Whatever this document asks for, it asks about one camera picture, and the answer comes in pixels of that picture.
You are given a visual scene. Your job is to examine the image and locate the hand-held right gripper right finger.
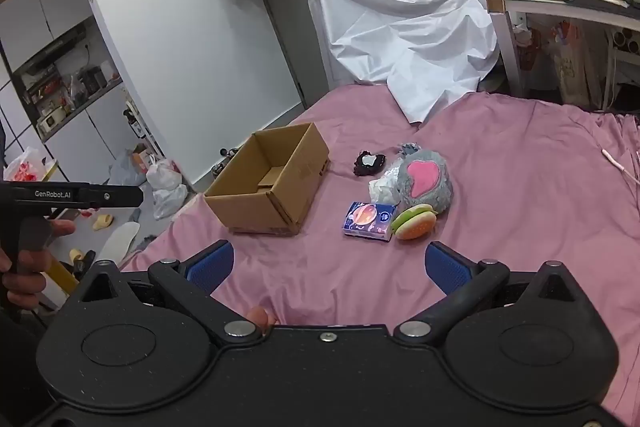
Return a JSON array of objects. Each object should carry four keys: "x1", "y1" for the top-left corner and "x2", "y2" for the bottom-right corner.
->
[{"x1": 394, "y1": 240, "x2": 583, "y2": 344}]

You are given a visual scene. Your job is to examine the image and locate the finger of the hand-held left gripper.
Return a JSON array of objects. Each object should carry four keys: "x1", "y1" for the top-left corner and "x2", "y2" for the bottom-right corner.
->
[{"x1": 87, "y1": 183, "x2": 145, "y2": 210}]

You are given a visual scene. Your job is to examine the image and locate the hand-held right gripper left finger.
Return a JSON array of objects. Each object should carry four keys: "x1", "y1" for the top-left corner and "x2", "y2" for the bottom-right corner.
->
[{"x1": 75, "y1": 240, "x2": 266, "y2": 344}]

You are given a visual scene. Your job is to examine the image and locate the watermelon slice plush toy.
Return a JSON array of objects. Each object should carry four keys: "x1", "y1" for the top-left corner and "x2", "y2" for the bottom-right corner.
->
[{"x1": 390, "y1": 203, "x2": 439, "y2": 242}]

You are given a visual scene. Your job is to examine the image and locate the blue tissue pack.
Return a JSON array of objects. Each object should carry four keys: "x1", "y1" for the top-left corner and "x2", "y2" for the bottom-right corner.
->
[{"x1": 342, "y1": 200, "x2": 401, "y2": 242}]

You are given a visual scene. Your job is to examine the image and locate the brown cardboard box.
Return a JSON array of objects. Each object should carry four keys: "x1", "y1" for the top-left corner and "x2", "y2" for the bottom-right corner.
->
[{"x1": 203, "y1": 122, "x2": 331, "y2": 237}]

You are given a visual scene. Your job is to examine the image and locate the grey plush with pink heart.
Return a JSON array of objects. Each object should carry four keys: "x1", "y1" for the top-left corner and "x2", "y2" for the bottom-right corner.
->
[{"x1": 395, "y1": 149, "x2": 452, "y2": 214}]

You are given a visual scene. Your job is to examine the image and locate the white wad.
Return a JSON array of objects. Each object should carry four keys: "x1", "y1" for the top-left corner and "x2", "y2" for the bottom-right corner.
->
[{"x1": 368, "y1": 174, "x2": 402, "y2": 204}]

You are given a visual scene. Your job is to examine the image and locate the person's right hand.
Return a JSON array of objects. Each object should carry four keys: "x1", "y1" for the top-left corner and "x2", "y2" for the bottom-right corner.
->
[{"x1": 247, "y1": 306, "x2": 279, "y2": 329}]

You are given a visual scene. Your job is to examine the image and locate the person's left hand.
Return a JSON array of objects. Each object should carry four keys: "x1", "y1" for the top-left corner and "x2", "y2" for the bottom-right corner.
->
[{"x1": 0, "y1": 219, "x2": 76, "y2": 309}]

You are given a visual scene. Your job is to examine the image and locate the grey plastic bag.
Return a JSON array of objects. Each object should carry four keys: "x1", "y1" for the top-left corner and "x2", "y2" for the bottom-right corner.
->
[{"x1": 107, "y1": 149, "x2": 146, "y2": 188}]

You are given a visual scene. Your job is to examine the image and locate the red white plastic bag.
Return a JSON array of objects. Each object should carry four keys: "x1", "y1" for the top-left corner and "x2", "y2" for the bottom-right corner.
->
[{"x1": 3, "y1": 146, "x2": 59, "y2": 182}]

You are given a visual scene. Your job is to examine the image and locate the white insole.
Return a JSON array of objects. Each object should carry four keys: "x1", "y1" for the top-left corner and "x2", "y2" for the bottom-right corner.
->
[{"x1": 94, "y1": 221, "x2": 141, "y2": 266}]

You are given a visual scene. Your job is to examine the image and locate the cluttered kitchen shelf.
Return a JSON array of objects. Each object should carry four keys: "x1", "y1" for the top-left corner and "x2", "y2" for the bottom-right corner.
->
[{"x1": 0, "y1": 26, "x2": 127, "y2": 144}]

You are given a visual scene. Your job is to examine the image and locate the pink bedsheet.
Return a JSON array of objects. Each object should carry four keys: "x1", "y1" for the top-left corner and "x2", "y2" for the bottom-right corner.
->
[{"x1": 119, "y1": 84, "x2": 640, "y2": 427}]

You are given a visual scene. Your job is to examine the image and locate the black fuzzy heart pad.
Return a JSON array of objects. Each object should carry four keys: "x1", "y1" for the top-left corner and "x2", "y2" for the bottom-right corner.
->
[{"x1": 353, "y1": 150, "x2": 387, "y2": 178}]

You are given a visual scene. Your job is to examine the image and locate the white cloth cover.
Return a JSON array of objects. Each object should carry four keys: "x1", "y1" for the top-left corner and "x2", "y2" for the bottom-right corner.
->
[{"x1": 306, "y1": 0, "x2": 501, "y2": 126}]

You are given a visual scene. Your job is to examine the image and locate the beige paper bag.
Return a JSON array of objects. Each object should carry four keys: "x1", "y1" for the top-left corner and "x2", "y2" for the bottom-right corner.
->
[{"x1": 549, "y1": 19, "x2": 602, "y2": 108}]

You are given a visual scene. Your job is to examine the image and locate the white desk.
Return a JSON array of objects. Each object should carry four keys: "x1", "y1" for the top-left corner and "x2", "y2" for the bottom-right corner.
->
[{"x1": 485, "y1": 0, "x2": 640, "y2": 112}]

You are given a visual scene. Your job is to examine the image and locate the pink white cable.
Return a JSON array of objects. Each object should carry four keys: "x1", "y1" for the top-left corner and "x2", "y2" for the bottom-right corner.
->
[{"x1": 602, "y1": 148, "x2": 640, "y2": 188}]

